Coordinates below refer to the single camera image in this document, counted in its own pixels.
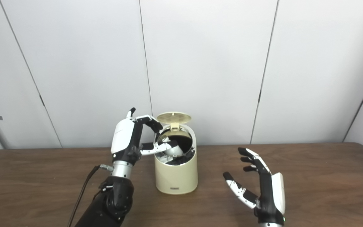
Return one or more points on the cream round bin lid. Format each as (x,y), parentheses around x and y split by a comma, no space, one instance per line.
(173,117)

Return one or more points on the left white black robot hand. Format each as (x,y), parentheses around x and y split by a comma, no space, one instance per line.
(124,138)

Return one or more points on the cream-colored bin body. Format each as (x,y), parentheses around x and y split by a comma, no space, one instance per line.
(175,176)

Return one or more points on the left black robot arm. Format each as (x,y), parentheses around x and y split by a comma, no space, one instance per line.
(115,198)

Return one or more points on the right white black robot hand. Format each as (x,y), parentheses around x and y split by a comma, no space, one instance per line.
(269,201)

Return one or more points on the small white plastic bottle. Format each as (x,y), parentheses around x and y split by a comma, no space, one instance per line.
(175,151)

